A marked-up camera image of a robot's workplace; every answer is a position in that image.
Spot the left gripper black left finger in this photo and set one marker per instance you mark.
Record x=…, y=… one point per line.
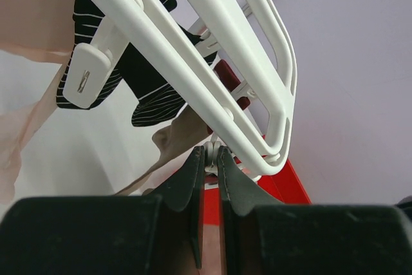
x=157, y=233

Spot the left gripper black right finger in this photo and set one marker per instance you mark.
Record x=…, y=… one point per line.
x=261, y=235

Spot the thick pink sock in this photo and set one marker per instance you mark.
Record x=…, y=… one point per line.
x=211, y=251

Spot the taupe sock with striped cuff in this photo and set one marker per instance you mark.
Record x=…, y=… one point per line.
x=185, y=131

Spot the white plastic clip hanger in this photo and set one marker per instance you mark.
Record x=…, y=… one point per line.
x=256, y=121

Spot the red plastic tray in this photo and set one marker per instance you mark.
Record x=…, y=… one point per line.
x=285, y=186

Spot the black white striped sock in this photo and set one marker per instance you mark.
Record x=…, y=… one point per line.
x=158, y=101
x=91, y=74

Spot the pink hanging sock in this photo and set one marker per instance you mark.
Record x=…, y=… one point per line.
x=41, y=31

